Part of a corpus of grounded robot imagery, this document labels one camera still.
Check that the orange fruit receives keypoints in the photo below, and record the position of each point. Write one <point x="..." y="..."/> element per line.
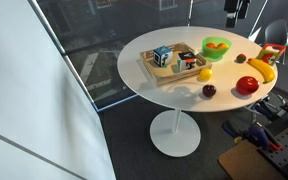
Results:
<point x="210" y="45"/>
<point x="222" y="46"/>

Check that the yellow banana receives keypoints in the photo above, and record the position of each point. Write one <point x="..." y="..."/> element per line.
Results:
<point x="262" y="69"/>

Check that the blue black clamp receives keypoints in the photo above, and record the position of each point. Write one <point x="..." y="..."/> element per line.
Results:
<point x="277" y="110"/>

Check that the red strawberry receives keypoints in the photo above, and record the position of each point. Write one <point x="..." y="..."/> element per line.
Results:
<point x="241" y="58"/>

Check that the yellow lemon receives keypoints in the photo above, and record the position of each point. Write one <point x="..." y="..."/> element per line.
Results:
<point x="205" y="74"/>

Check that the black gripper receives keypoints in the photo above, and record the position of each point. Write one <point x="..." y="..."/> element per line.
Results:
<point x="231" y="4"/>

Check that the red apple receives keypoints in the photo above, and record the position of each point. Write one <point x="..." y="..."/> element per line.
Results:
<point x="247" y="85"/>

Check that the brown wooden board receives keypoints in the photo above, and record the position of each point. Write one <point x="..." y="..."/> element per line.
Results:
<point x="247" y="163"/>

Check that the blue picture block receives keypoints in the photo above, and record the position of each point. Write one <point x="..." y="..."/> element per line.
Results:
<point x="162" y="56"/>

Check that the wooden tray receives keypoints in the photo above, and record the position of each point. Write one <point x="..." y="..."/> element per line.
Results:
<point x="164" y="74"/>

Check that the dark purple plum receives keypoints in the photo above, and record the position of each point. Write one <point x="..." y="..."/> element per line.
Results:
<point x="209" y="90"/>

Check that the grey office chair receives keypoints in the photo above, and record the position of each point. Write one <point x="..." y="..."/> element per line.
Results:
<point x="277" y="31"/>

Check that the white table pedestal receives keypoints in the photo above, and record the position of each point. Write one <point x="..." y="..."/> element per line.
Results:
<point x="175" y="135"/>

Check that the zebra picture block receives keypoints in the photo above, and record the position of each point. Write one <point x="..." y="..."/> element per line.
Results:
<point x="186" y="61"/>

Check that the red cube with holes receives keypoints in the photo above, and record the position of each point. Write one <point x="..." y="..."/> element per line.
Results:
<point x="275" y="48"/>

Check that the green plastic bowl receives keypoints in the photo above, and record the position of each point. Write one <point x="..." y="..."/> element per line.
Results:
<point x="214" y="53"/>

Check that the blue orange clamp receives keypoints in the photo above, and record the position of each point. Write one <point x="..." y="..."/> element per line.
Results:
<point x="259" y="135"/>

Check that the black pegboard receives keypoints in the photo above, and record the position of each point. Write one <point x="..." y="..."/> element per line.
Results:
<point x="287" y="146"/>

